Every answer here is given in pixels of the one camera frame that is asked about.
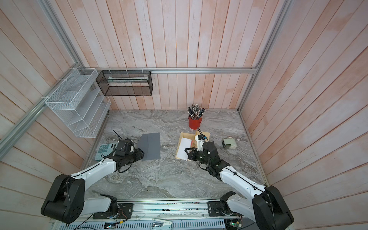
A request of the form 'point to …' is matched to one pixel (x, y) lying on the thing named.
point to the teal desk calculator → (105, 150)
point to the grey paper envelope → (150, 143)
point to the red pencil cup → (194, 124)
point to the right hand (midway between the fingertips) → (185, 149)
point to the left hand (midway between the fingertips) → (141, 156)
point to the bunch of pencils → (195, 112)
